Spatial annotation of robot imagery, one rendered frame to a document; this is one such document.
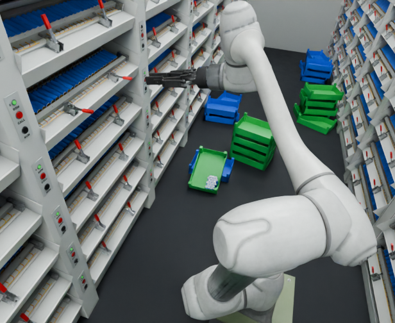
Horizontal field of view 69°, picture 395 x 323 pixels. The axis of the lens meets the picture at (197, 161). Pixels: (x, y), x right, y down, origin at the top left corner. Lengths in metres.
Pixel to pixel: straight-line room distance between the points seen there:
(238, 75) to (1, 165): 0.70
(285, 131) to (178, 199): 1.29
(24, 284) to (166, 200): 1.08
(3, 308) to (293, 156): 0.91
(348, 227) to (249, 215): 0.19
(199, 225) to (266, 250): 1.29
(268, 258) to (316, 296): 1.19
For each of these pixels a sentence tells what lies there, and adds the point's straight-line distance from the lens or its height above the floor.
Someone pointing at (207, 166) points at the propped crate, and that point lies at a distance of 2.08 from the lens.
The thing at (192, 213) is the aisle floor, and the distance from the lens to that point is 1.87.
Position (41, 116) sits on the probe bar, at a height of 0.98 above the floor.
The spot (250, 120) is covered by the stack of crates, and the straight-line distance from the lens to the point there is 2.31.
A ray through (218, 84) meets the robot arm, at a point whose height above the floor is 1.02.
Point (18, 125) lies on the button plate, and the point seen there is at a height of 1.03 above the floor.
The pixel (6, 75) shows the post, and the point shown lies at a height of 1.15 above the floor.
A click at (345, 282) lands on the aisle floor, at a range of 1.85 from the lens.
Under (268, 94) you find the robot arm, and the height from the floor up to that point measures 1.10.
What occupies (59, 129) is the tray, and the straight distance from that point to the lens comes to 0.95.
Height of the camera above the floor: 1.43
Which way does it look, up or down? 40 degrees down
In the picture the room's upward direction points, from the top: 4 degrees clockwise
